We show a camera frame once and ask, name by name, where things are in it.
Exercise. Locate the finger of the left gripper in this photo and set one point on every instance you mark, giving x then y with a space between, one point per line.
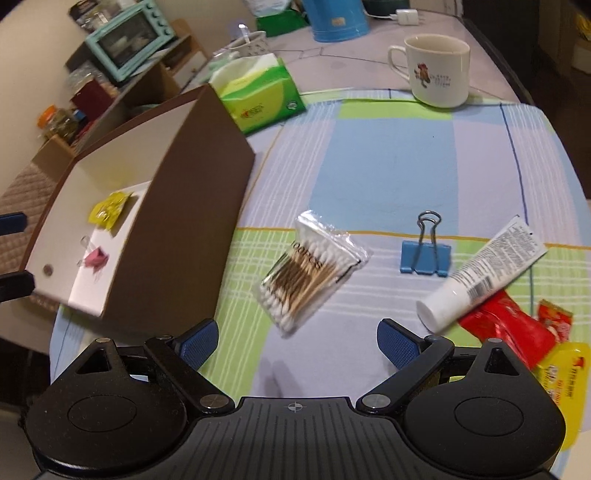
11 223
16 285

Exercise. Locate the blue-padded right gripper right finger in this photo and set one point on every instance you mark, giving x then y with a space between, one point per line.
418 361

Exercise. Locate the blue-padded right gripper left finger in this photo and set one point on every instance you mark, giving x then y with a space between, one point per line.
180 358

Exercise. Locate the pink binder clip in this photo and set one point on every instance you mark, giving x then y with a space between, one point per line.
94 256

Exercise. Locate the red candy packet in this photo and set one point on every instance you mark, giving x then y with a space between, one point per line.
501 317

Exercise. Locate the small yellow snack packet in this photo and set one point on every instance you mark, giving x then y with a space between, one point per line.
106 213

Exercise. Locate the blue binder clip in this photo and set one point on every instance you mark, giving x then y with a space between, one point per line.
426 256

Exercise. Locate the cotton swab bag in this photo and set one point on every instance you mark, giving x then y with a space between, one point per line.
315 264

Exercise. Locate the red printed candy wrapper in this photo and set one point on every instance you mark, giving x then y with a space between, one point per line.
556 319

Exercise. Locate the large yellow snack packet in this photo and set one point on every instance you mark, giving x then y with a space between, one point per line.
563 373

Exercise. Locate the white cream tube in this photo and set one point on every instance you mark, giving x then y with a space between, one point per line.
498 263

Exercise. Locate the orange-lid glass jar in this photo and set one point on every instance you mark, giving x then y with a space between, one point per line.
60 122

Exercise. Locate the brown white storage box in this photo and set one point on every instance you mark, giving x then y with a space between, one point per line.
186 165

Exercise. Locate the wooden shelf unit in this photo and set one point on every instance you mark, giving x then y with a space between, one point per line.
165 75

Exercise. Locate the dark red box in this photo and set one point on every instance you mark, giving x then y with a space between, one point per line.
92 100

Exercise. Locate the plaid checkered tablecloth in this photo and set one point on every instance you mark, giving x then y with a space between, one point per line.
368 163

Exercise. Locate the mint toaster oven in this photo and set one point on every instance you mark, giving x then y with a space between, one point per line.
126 42

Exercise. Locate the green tissue pack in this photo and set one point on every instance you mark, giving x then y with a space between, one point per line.
257 91

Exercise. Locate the white ceramic mug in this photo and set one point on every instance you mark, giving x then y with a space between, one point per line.
436 66

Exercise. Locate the small dotted cup with spoon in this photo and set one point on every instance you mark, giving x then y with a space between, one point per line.
249 43

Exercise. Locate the light blue pouch bag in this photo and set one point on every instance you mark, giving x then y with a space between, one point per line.
266 8

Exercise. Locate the green box under pouch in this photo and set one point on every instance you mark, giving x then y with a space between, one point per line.
289 20

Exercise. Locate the white charger plug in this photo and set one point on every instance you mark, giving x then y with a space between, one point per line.
406 17

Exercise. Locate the blue thermos jug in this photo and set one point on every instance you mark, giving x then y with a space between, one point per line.
336 20

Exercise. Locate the dark green appliance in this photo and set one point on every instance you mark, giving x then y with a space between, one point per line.
384 8

